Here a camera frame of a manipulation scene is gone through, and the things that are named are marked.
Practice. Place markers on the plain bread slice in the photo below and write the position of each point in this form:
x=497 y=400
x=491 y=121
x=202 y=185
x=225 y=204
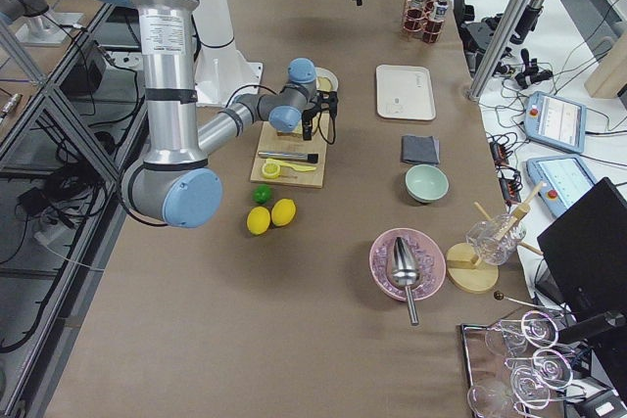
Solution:
x=286 y=132

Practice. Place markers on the white round plate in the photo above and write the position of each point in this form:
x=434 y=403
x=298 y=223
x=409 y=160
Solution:
x=326 y=80

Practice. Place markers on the cream rabbit serving tray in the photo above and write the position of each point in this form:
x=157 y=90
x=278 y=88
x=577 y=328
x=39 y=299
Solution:
x=404 y=92

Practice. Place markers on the tray of glassware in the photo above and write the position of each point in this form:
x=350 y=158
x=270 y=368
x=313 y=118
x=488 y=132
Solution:
x=517 y=367

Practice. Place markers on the steel muddler black tip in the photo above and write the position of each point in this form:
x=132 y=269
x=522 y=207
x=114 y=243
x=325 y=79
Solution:
x=290 y=156

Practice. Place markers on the wooden cutting board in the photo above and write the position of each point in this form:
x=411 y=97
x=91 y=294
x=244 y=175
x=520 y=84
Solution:
x=269 y=141

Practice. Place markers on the half lemon slice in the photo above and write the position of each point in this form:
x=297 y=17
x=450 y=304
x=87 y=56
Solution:
x=271 y=170

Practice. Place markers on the tea bottle right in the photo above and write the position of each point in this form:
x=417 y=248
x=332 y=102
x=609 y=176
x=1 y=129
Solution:
x=414 y=14

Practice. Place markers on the green lime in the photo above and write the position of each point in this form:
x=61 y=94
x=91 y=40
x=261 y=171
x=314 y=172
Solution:
x=262 y=194

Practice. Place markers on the tea bottle front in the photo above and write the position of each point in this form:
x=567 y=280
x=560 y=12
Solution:
x=435 y=21

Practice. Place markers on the yellow lemon upper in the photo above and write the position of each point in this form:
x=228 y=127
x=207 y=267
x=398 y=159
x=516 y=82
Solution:
x=283 y=212

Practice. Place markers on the yellow lemon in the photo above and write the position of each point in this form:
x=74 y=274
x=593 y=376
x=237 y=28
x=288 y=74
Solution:
x=283 y=212
x=258 y=220

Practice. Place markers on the folded grey cloth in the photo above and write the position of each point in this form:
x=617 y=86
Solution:
x=420 y=149

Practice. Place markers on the yellow lemon lower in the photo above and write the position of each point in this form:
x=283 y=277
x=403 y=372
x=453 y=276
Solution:
x=258 y=220

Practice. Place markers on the pale green bowl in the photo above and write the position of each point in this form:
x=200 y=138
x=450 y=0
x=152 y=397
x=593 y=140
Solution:
x=426 y=183

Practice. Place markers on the steel ice scoop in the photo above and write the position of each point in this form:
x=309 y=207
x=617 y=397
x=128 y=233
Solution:
x=402 y=272

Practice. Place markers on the pink bowl with ice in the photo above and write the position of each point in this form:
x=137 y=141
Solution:
x=430 y=262

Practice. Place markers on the glass mug on stand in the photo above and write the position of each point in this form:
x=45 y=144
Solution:
x=495 y=240

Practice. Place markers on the teach pendant upper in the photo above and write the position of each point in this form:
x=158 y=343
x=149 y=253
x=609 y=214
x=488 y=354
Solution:
x=556 y=122

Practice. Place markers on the teach pendant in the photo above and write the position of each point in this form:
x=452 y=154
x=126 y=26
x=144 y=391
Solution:
x=556 y=122
x=566 y=178

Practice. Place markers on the teach pendant lower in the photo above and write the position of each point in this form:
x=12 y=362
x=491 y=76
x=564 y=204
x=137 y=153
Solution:
x=566 y=178

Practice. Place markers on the black laptop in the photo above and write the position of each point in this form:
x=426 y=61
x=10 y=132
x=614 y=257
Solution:
x=585 y=250

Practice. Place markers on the copper wire bottle rack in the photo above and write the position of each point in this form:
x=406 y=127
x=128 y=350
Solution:
x=424 y=20

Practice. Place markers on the aluminium frame post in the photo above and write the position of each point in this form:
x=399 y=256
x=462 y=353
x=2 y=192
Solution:
x=512 y=14

